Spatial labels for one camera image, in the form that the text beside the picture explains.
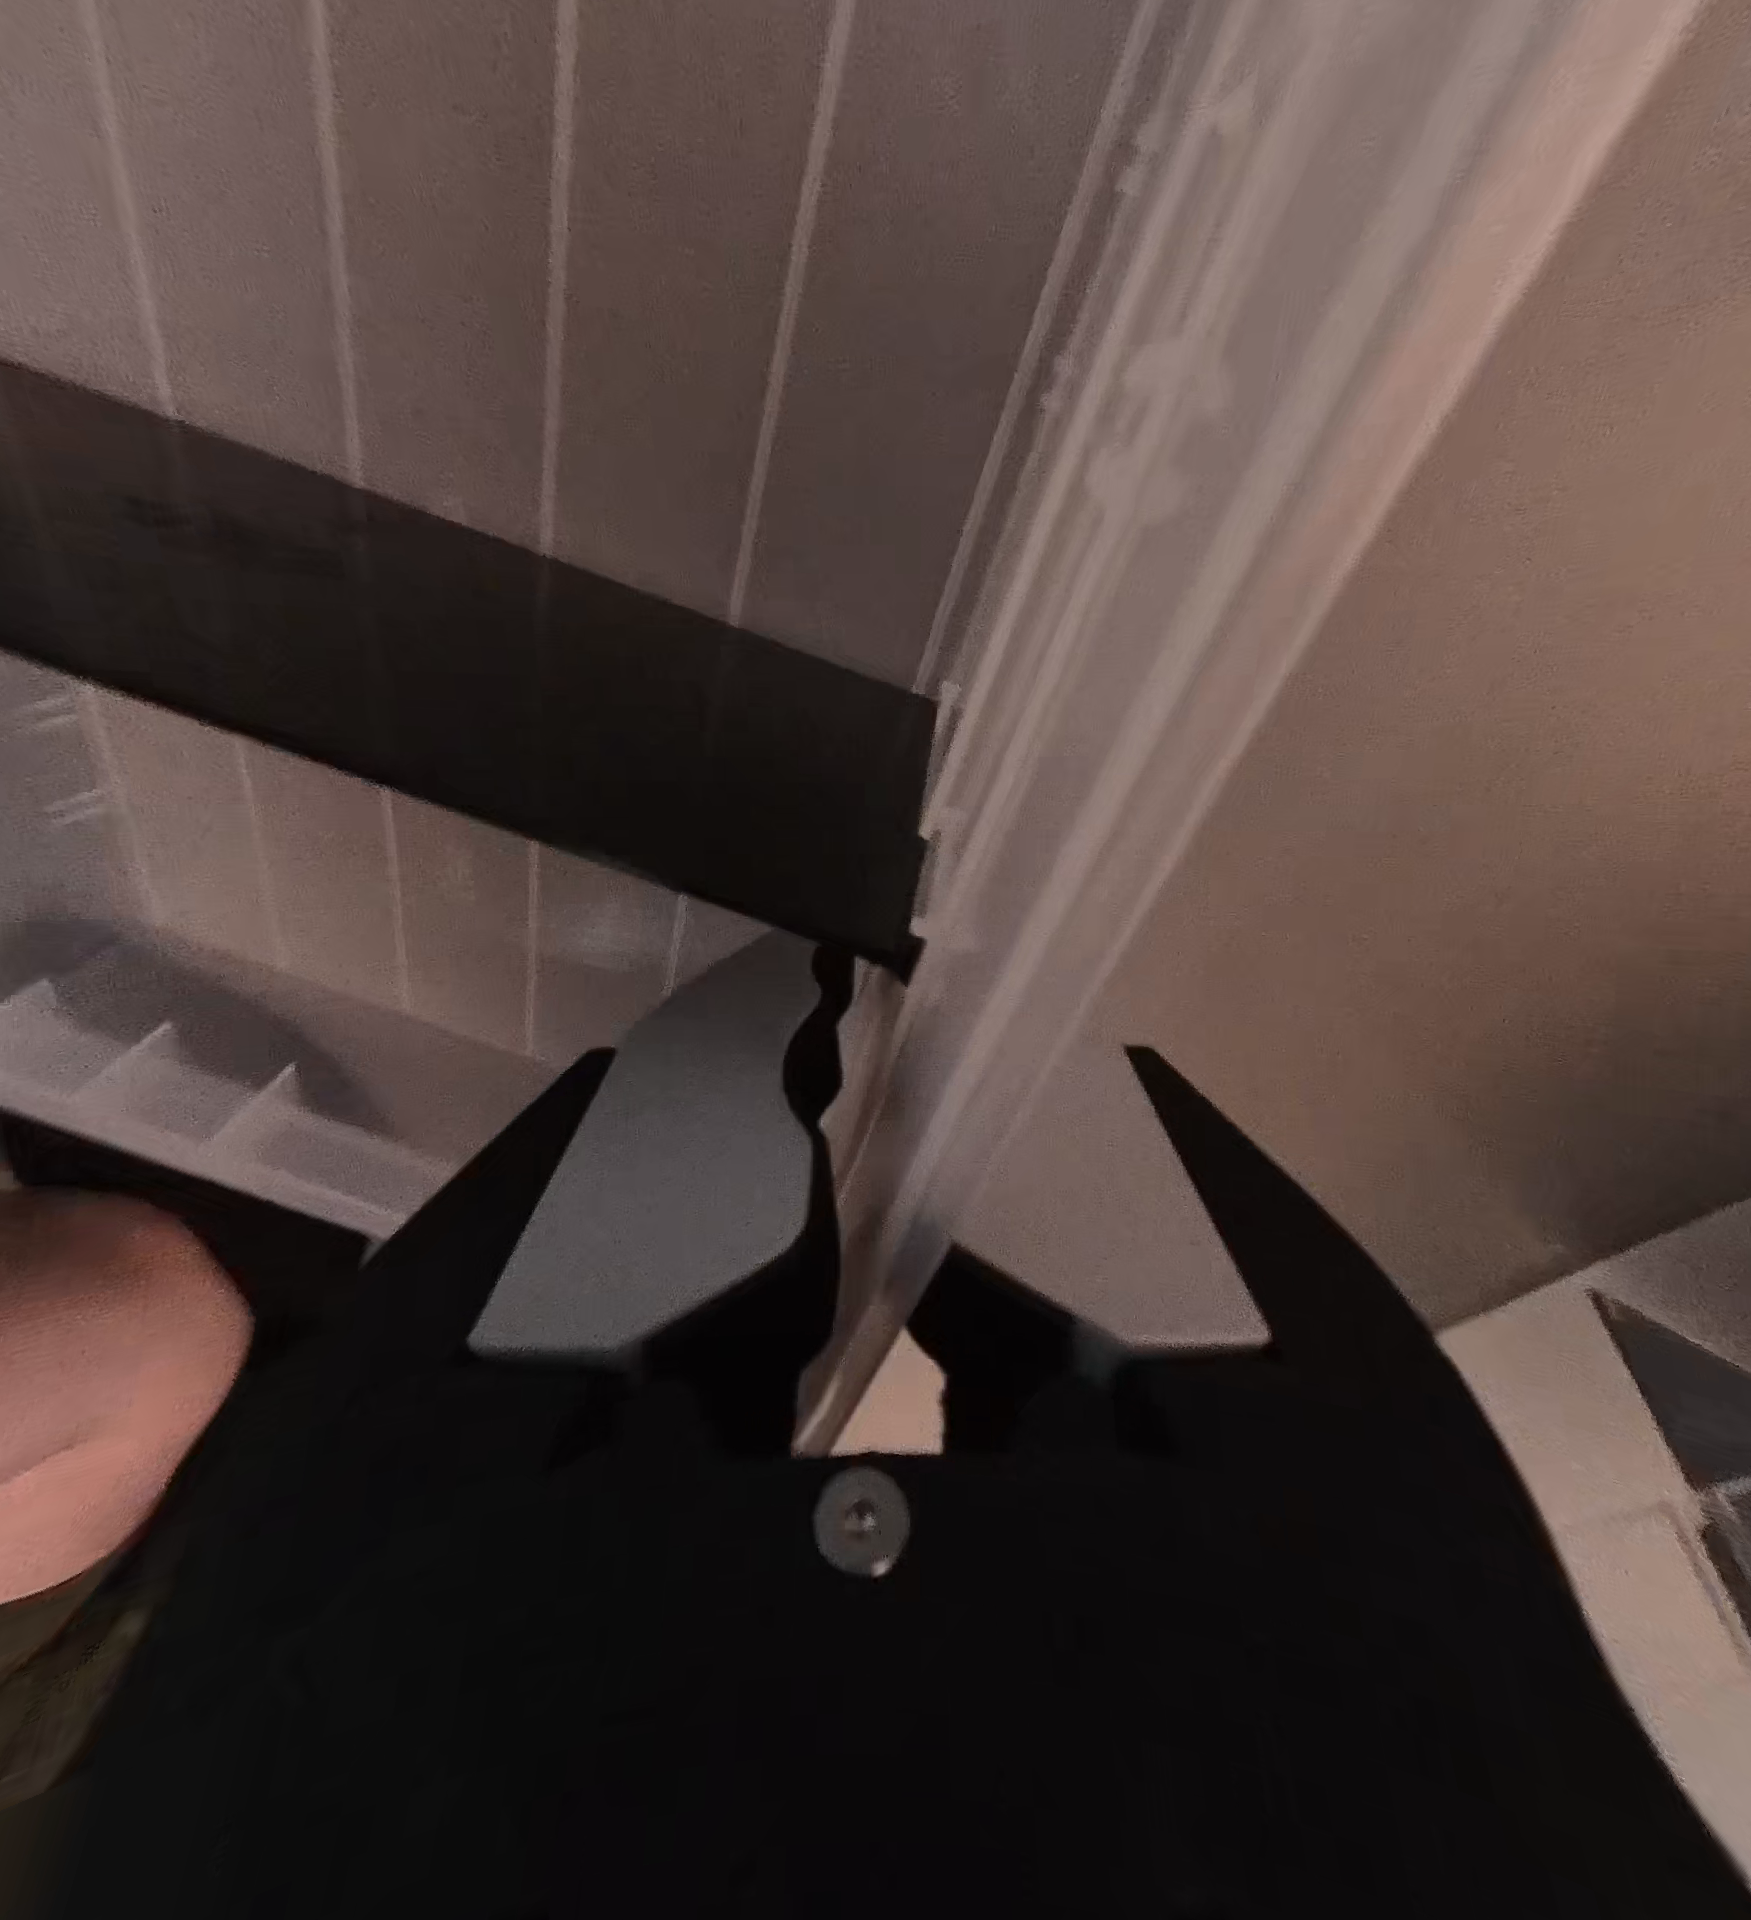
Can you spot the clear plastic bin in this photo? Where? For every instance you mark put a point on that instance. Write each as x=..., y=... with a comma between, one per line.
x=665, y=300

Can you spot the black bin divider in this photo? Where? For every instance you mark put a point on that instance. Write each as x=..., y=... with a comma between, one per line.
x=364, y=631

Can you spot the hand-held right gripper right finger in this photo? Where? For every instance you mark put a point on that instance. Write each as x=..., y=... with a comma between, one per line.
x=1139, y=1244

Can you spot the black framed tag sign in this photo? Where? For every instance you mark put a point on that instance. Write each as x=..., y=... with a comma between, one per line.
x=1714, y=1425

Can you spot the person's left forearm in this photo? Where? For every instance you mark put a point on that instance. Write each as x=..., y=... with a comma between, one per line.
x=48, y=1395

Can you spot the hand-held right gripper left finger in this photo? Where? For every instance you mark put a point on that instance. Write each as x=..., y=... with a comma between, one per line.
x=665, y=1185

